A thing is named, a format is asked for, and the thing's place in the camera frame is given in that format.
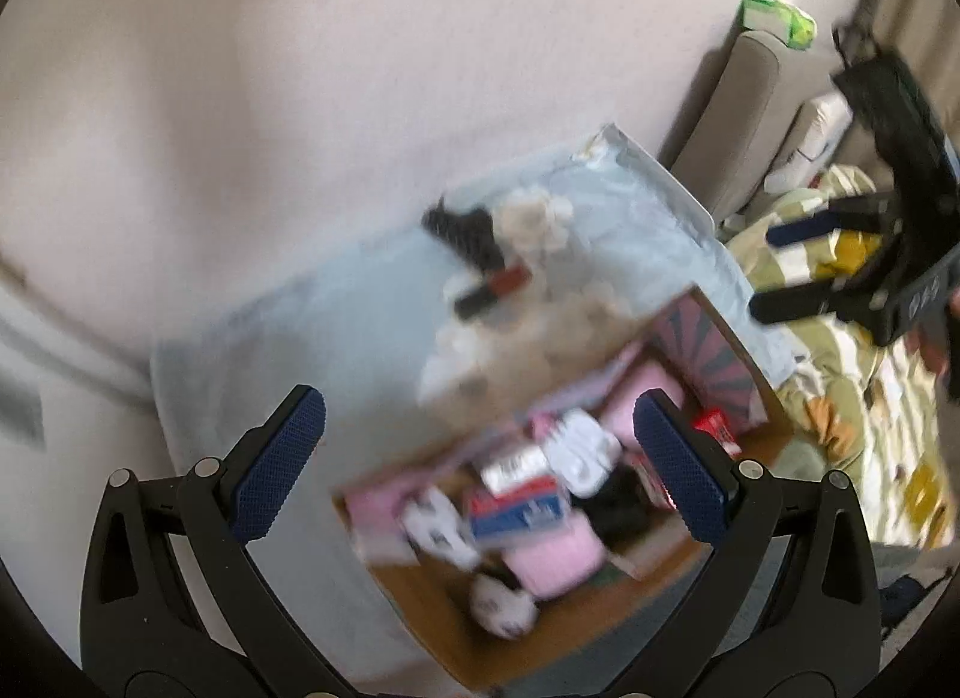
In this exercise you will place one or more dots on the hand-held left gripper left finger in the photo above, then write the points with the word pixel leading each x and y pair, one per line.
pixel 281 458

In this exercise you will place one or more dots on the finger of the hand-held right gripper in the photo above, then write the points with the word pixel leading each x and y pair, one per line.
pixel 810 227
pixel 802 306

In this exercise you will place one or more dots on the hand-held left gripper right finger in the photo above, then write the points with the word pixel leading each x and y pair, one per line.
pixel 679 465

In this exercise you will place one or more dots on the red snack box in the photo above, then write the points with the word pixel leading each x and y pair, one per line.
pixel 718 432

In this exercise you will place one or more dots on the black sock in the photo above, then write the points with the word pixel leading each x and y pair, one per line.
pixel 619 507

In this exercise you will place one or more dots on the white plastic packaging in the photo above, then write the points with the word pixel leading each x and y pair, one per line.
pixel 581 450

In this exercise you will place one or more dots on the pink fluffy sock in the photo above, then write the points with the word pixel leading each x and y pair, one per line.
pixel 637 387
pixel 555 563

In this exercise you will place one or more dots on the blue floss pick box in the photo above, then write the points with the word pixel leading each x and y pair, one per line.
pixel 517 514

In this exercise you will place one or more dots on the cardboard box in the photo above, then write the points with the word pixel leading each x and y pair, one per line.
pixel 427 608

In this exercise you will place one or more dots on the white desktop table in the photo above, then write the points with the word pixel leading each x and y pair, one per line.
pixel 675 188

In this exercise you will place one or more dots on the person's right hand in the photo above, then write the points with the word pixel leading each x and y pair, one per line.
pixel 926 349

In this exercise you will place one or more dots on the white tissue pack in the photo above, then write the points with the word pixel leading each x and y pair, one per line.
pixel 810 139

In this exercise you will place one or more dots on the pink striped cardboard sheet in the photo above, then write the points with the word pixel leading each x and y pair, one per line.
pixel 709 353

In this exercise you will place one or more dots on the green yellow printed blanket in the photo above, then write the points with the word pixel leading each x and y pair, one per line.
pixel 855 398

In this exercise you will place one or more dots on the grey sofa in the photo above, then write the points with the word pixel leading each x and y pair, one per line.
pixel 739 113

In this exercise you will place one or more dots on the blue floral tablecloth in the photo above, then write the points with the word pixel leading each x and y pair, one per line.
pixel 360 338

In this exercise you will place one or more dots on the green wipes pack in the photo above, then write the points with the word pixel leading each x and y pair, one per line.
pixel 776 19

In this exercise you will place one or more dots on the black and red box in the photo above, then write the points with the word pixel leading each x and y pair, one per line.
pixel 495 289

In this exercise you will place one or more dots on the black hair claw clip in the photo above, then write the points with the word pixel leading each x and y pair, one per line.
pixel 465 237

